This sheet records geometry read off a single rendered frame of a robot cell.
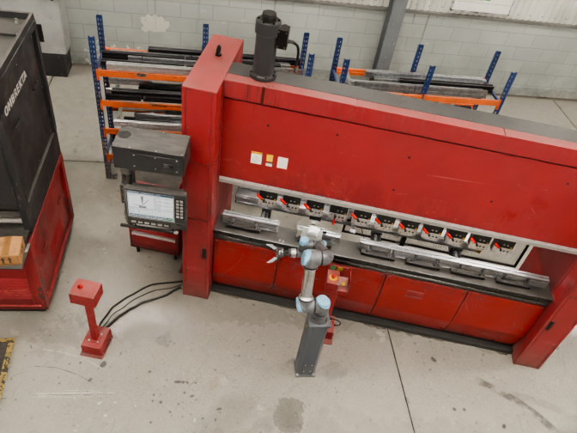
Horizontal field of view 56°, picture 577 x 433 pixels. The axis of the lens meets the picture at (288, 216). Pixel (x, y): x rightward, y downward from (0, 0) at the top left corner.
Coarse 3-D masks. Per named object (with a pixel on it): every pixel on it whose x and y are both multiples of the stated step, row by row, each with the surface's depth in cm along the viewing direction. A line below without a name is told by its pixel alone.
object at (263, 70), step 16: (272, 16) 357; (256, 32) 365; (272, 32) 361; (288, 32) 366; (256, 48) 373; (272, 48) 371; (256, 64) 380; (272, 64) 381; (256, 80) 385; (272, 80) 387
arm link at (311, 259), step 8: (304, 256) 394; (312, 256) 394; (320, 256) 395; (304, 264) 395; (312, 264) 395; (320, 264) 396; (304, 272) 403; (312, 272) 400; (304, 280) 405; (312, 280) 404; (304, 288) 407; (312, 288) 408; (304, 296) 410; (312, 296) 413; (296, 304) 417; (304, 304) 411; (312, 304) 413; (304, 312) 416; (312, 312) 416
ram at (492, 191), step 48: (240, 144) 419; (288, 144) 412; (336, 144) 405; (384, 144) 399; (432, 144) 392; (336, 192) 436; (384, 192) 429; (432, 192) 421; (480, 192) 414; (528, 192) 407; (576, 192) 400; (576, 240) 430
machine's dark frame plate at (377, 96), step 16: (240, 64) 399; (288, 80) 392; (304, 80) 395; (320, 80) 398; (352, 96) 387; (368, 96) 390; (384, 96) 393; (400, 96) 396; (432, 112) 386; (448, 112) 389; (464, 112) 392; (480, 112) 395; (512, 128) 384; (528, 128) 387; (544, 128) 390; (560, 128) 393
